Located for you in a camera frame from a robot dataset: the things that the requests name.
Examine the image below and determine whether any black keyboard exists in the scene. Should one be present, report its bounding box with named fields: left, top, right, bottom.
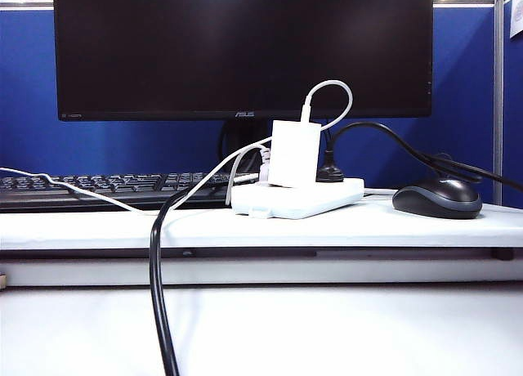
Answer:
left=0, top=172, right=261, bottom=213

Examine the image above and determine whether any white paper sheet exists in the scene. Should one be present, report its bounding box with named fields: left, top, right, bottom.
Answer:
left=508, top=0, right=523, bottom=40

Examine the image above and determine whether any grey metal partition post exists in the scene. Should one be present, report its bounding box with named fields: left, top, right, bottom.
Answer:
left=492, top=0, right=505, bottom=206

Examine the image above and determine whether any thick black cable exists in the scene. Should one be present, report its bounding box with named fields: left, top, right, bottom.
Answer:
left=148, top=186, right=195, bottom=376

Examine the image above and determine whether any black plug with cable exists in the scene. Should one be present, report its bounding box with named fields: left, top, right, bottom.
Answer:
left=315, top=121, right=523, bottom=190

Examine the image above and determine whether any black ASUS monitor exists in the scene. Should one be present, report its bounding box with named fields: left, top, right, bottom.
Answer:
left=51, top=0, right=434, bottom=123

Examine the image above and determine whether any white charger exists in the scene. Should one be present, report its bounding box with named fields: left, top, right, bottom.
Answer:
left=267, top=119, right=323, bottom=190

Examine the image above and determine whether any black computer mouse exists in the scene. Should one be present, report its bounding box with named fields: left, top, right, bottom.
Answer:
left=391, top=176, right=485, bottom=220

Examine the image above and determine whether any thin black mouse cable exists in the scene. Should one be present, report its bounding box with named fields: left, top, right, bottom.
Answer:
left=422, top=151, right=485, bottom=184

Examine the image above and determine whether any white power strip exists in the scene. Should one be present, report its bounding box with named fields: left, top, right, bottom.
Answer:
left=230, top=177, right=366, bottom=221

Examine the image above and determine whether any grey plug with cable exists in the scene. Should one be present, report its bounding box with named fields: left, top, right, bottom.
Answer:
left=225, top=143, right=274, bottom=208

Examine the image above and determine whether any white charger cable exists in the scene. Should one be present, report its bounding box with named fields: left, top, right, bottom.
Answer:
left=0, top=79, right=354, bottom=216

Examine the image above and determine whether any black monitor stand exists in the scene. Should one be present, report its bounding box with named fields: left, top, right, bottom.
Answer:
left=219, top=120, right=274, bottom=175

